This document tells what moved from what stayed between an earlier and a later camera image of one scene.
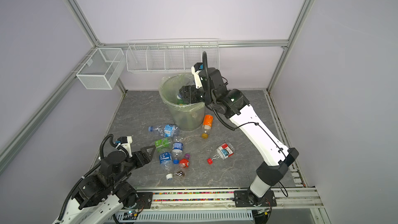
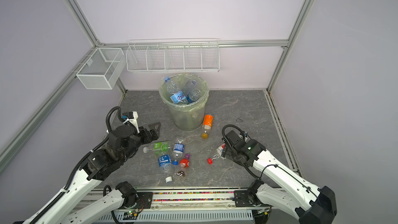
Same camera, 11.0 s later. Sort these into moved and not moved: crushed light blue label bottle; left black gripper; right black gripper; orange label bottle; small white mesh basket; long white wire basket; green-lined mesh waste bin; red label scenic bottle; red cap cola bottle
Moved: crushed light blue label bottle; left black gripper; right black gripper
Not moved: red label scenic bottle; green-lined mesh waste bin; small white mesh basket; orange label bottle; red cap cola bottle; long white wire basket
